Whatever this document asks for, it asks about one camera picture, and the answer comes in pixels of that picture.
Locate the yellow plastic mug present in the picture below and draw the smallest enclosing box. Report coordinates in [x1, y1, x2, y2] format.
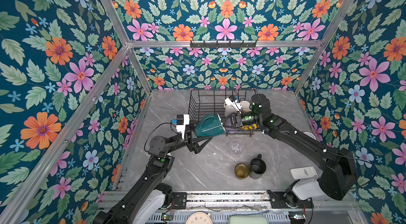
[242, 124, 258, 131]

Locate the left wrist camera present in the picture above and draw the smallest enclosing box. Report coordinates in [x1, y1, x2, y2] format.
[172, 114, 190, 139]

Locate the black wire dish rack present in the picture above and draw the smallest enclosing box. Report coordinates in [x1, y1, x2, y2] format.
[188, 89, 270, 136]

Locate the cream white octagonal mug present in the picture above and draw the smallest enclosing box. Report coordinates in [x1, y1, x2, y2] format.
[224, 104, 236, 117]

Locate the black mug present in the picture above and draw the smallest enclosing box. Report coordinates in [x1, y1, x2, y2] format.
[249, 154, 266, 180]

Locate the lilac plastic cup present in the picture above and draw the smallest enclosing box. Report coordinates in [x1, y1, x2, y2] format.
[226, 128, 241, 135]

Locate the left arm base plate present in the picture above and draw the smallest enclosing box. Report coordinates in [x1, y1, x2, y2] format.
[160, 192, 188, 210]

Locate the clear glass cup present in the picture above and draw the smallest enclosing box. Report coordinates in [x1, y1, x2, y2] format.
[229, 139, 245, 156]

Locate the round beige plate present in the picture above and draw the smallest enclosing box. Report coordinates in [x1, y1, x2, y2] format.
[186, 212, 213, 224]

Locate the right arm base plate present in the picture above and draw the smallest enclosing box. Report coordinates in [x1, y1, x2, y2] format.
[266, 190, 314, 209]

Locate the black hook rail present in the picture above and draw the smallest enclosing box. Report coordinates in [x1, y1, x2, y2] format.
[189, 40, 257, 49]

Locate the green sponge block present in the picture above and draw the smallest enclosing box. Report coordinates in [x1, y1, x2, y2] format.
[228, 215, 269, 224]

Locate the green mug white interior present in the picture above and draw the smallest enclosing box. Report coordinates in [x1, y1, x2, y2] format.
[195, 114, 226, 137]

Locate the olive tinted glass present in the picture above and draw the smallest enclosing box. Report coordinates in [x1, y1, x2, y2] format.
[234, 163, 250, 180]

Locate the white mug red interior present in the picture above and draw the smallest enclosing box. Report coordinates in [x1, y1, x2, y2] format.
[240, 100, 251, 112]

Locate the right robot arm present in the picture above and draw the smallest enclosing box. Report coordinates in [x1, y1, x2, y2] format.
[224, 94, 358, 208]

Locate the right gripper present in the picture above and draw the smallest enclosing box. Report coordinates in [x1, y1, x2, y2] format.
[218, 113, 263, 131]

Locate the small white alarm clock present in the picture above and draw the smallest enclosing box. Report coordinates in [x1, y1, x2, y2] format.
[304, 132, 317, 140]

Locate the white box right side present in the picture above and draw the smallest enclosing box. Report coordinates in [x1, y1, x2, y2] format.
[290, 166, 318, 180]

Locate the aluminium front rail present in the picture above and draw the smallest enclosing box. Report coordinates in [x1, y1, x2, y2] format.
[174, 190, 360, 211]

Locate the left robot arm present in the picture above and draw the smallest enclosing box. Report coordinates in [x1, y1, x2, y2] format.
[93, 134, 213, 224]

